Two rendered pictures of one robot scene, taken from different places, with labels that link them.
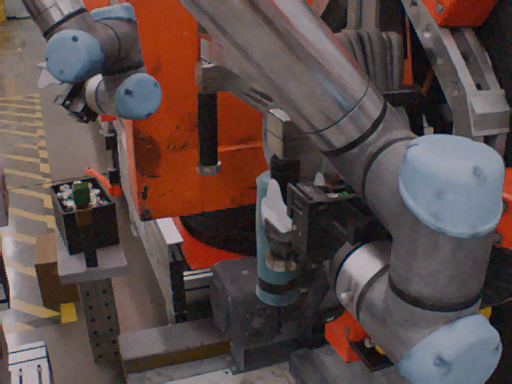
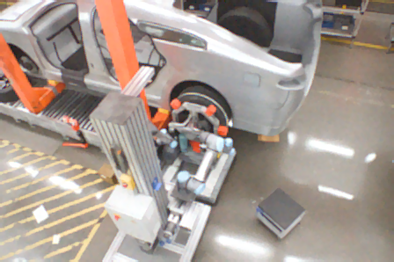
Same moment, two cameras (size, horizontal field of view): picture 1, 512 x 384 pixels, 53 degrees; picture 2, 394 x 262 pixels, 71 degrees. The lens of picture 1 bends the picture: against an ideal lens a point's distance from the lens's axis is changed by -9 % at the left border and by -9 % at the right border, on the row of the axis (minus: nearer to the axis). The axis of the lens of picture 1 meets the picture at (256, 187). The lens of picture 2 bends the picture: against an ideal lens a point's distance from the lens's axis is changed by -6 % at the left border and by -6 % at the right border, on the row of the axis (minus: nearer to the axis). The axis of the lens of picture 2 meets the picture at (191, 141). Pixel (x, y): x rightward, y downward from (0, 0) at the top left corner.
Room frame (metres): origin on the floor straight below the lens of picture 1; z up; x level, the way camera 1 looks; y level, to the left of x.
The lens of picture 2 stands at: (-0.84, 1.36, 3.21)
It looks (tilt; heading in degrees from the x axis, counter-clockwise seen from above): 49 degrees down; 319
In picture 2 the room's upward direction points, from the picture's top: 6 degrees counter-clockwise
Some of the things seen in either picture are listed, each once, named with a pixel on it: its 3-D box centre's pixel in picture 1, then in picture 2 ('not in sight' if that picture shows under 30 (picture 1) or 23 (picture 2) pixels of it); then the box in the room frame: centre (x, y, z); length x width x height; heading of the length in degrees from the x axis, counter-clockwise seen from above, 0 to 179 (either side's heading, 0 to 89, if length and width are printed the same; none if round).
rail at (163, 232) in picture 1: (122, 143); (78, 131); (2.46, 0.64, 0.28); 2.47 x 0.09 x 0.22; 21
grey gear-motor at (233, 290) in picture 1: (294, 310); (175, 148); (1.18, -0.10, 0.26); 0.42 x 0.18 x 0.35; 111
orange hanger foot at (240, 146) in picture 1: (288, 125); (159, 117); (1.39, -0.08, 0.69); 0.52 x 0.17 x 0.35; 111
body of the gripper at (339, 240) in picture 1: (338, 237); not in sight; (0.49, -0.08, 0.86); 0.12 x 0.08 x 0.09; 20
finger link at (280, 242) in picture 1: (291, 236); not in sight; (0.53, -0.04, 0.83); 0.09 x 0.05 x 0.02; 29
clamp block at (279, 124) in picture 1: (309, 129); not in sight; (0.63, -0.06, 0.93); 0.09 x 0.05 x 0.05; 111
